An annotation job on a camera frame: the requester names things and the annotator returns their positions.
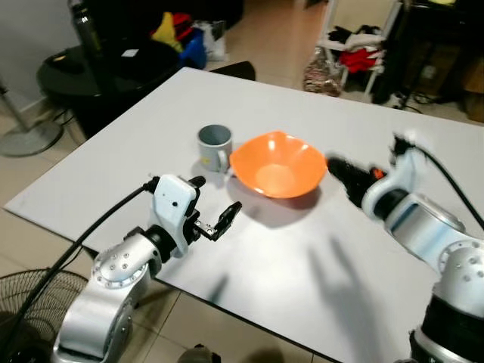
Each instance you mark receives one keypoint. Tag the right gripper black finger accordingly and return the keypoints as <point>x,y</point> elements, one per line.
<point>340,180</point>
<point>337,163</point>

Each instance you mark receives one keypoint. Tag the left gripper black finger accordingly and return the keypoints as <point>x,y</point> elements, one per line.
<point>227,219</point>
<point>197,182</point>

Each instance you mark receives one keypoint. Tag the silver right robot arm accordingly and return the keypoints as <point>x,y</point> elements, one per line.
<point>446,249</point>

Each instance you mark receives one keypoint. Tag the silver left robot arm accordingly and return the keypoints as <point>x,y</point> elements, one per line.
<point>113,280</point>

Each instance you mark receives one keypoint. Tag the grey mug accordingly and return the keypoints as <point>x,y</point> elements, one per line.
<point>212,144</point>

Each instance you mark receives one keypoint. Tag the orange plastic bowl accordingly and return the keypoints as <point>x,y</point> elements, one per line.
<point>276,170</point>

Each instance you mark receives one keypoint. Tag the patterned brown bag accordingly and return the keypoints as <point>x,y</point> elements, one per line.
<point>323,76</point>

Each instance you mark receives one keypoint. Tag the red folded clothes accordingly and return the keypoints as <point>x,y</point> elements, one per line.
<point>357,59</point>

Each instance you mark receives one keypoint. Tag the black chair back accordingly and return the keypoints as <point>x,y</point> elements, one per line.
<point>238,70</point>

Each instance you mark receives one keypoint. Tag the black folded clothes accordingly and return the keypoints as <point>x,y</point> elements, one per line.
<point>355,34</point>

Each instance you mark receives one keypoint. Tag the blue bag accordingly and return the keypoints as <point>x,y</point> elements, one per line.
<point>194,51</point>

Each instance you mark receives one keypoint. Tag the dark robot foot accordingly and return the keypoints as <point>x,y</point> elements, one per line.
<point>198,355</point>

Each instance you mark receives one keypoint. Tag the round black table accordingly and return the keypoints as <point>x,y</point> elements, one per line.
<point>113,72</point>

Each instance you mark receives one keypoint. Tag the white plastic bag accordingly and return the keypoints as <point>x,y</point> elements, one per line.
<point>214,41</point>

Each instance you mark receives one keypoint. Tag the small white card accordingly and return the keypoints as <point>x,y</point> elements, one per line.
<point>130,53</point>

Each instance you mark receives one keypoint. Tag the white shelf rack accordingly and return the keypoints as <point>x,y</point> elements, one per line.
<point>330,15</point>

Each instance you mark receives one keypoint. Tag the brown cardboard box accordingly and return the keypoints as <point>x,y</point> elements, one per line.
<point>475,87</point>

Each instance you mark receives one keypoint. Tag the black cabinet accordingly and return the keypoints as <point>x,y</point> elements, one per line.
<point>431,45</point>

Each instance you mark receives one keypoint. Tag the yellow cloth item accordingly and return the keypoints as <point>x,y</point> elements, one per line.
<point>168,34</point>

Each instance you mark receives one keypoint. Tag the red cloth item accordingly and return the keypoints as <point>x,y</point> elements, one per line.
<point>183,23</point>

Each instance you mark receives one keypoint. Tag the tall black bottle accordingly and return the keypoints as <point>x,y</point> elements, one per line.
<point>87,34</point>

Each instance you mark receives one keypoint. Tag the yellow-green item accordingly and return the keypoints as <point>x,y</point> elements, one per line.
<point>446,2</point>

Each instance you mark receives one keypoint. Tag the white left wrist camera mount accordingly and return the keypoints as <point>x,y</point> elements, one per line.
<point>172,200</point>

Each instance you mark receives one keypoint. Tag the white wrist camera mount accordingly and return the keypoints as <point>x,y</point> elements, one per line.
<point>172,200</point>
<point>401,180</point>

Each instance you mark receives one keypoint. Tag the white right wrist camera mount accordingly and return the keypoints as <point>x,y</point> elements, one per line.
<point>401,180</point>

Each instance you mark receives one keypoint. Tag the grey pedestal stand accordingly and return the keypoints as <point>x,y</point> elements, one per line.
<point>30,140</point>

